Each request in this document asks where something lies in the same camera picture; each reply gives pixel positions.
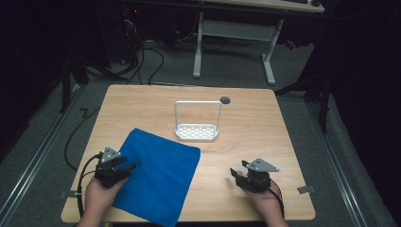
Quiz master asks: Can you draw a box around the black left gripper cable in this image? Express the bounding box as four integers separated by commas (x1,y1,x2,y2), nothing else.
76,152,104,219

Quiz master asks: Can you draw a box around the dark computer tower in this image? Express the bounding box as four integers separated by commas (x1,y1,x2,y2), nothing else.
117,4,146,65

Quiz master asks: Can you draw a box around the metal floor rail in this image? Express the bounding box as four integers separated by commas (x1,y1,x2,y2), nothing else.
0,83,85,223
305,101,369,227

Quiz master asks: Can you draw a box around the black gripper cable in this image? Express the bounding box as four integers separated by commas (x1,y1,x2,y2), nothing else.
268,178,287,220
76,152,104,219

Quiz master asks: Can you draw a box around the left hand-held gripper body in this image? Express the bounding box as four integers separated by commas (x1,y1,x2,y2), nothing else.
94,146,130,189

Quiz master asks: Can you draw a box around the person's left hand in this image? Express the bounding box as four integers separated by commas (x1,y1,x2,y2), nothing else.
84,175,129,219

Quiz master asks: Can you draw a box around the grey tape strip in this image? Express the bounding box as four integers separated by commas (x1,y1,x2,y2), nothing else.
296,184,317,195
59,189,83,201

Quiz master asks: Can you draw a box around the white rack with handle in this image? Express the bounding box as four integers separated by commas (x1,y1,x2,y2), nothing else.
173,99,224,143

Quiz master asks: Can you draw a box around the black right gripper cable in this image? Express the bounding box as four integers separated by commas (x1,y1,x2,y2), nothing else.
268,178,287,220

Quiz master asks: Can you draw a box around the blue cloth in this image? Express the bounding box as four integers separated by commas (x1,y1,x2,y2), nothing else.
112,127,201,227

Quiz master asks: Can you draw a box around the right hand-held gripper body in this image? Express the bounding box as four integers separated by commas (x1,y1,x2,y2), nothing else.
235,157,280,194

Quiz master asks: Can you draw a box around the thin black floor cable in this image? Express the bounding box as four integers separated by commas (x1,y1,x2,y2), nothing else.
63,106,102,173

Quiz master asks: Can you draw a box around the white-legged desk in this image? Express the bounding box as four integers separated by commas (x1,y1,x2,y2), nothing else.
192,0,326,86

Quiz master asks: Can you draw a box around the person's right hand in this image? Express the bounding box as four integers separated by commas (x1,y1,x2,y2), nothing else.
243,182,285,220

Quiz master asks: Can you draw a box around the black metal stand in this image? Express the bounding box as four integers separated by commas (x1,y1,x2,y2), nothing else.
273,70,334,134
59,51,91,114

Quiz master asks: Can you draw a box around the black floor cable bundle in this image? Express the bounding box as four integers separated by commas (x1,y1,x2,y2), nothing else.
121,12,166,86

